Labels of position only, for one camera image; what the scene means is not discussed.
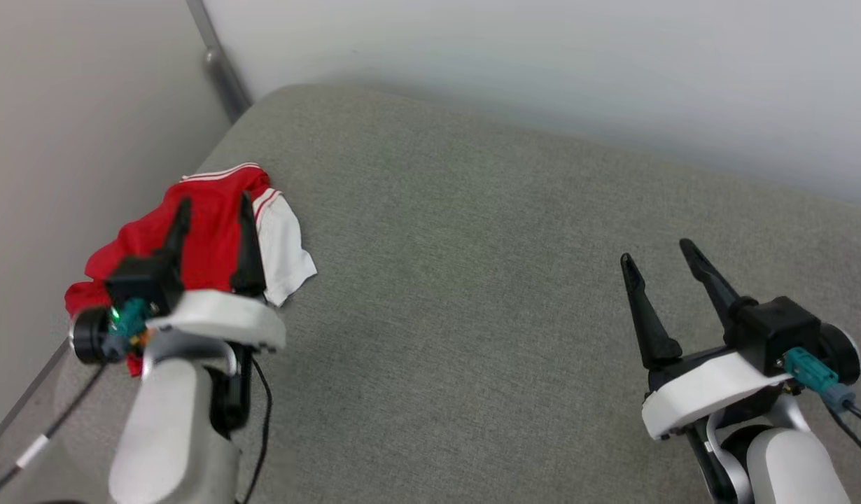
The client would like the grey metal pole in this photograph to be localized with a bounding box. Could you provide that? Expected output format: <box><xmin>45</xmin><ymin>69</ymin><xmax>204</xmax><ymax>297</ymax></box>
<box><xmin>185</xmin><ymin>0</ymin><xmax>253</xmax><ymax>124</ymax></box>

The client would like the red and white garment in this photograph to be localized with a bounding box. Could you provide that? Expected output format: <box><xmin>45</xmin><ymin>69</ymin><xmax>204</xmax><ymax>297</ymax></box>
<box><xmin>64</xmin><ymin>162</ymin><xmax>318</xmax><ymax>379</ymax></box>

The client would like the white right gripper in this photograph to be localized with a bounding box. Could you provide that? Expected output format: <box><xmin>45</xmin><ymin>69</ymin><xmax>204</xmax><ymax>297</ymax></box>
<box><xmin>619</xmin><ymin>238</ymin><xmax>795</xmax><ymax>442</ymax></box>

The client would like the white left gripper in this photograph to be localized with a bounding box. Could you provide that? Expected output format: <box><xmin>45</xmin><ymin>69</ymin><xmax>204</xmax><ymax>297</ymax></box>
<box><xmin>147</xmin><ymin>192</ymin><xmax>286</xmax><ymax>353</ymax></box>

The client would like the black cable with white label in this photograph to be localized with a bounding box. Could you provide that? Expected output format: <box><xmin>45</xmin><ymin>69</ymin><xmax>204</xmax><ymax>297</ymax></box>
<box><xmin>0</xmin><ymin>360</ymin><xmax>109</xmax><ymax>499</ymax></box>

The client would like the teal cable connector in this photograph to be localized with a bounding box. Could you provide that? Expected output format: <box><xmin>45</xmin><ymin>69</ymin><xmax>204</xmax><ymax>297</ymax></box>
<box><xmin>108</xmin><ymin>300</ymin><xmax>151</xmax><ymax>351</ymax></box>
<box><xmin>783</xmin><ymin>348</ymin><xmax>857</xmax><ymax>412</ymax></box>

